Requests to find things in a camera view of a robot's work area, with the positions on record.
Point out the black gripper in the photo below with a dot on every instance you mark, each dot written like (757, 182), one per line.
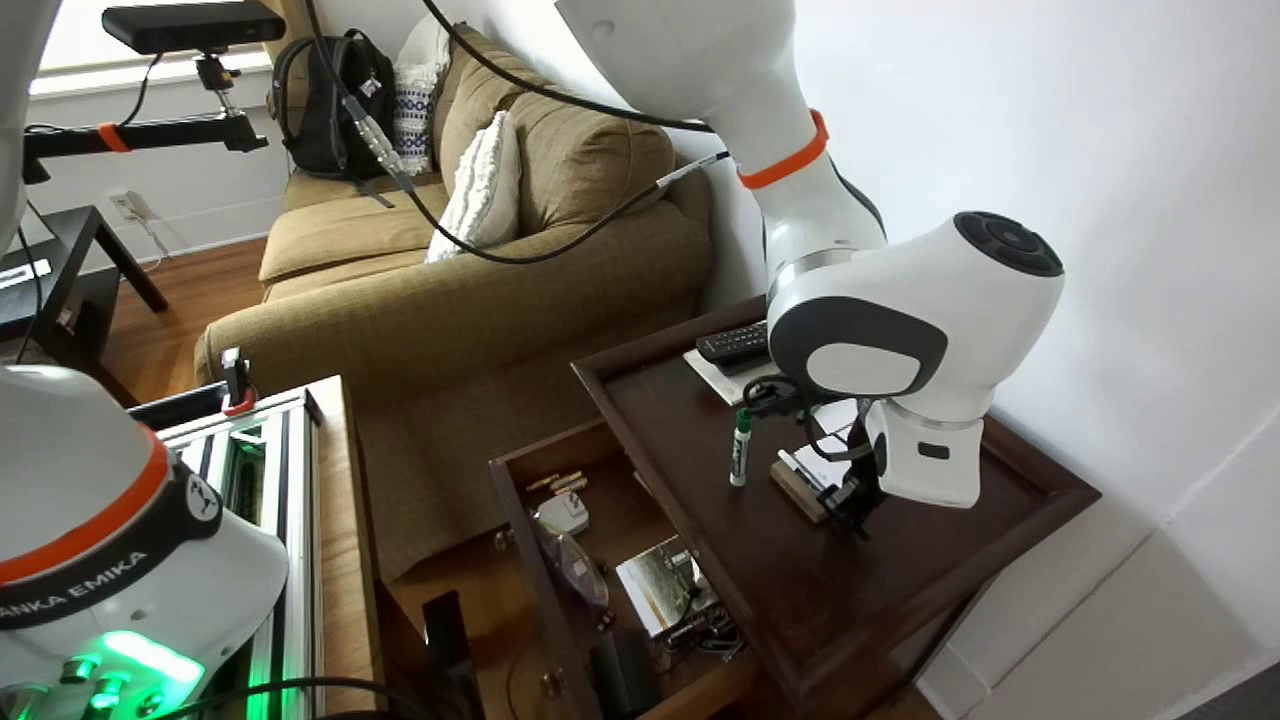
(844, 460)

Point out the black Expo marker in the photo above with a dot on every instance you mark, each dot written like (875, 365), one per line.
(855, 529)

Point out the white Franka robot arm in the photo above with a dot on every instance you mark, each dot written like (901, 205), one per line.
(695, 53)

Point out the green capped marker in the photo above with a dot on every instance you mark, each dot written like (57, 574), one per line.
(740, 454)

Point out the dark wooden nightstand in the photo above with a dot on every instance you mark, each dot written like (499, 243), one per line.
(934, 574)

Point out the white flat book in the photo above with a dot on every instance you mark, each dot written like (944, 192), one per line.
(721, 382)

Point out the black TV remote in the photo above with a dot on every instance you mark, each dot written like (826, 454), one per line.
(731, 346)

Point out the printed booklet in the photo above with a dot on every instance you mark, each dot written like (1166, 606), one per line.
(658, 586)

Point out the open wooden drawer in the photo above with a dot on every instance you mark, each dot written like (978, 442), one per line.
(625, 515)

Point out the black object in drawer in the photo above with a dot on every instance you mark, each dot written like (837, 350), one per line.
(622, 672)

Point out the white charger block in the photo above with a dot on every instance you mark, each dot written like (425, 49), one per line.
(563, 515)

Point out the white throw pillow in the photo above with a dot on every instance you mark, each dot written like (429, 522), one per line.
(481, 187)

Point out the olive brown sofa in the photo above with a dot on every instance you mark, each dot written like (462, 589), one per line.
(400, 306)

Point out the wooden stand board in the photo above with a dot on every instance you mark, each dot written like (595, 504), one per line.
(343, 532)

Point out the white striped cloth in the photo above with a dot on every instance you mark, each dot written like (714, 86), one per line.
(421, 141)

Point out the black backpack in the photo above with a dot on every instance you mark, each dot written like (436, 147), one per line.
(323, 122)

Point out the black side table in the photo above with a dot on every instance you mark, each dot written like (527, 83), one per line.
(83, 226)

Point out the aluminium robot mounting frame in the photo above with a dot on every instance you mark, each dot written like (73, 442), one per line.
(285, 481)

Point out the black knob post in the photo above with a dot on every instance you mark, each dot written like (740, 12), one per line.
(239, 382)

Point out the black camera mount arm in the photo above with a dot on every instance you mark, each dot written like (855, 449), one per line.
(175, 132)

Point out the white wall outlet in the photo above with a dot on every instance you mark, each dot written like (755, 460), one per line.
(131, 205)

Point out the black stereo camera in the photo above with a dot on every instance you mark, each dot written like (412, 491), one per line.
(185, 25)

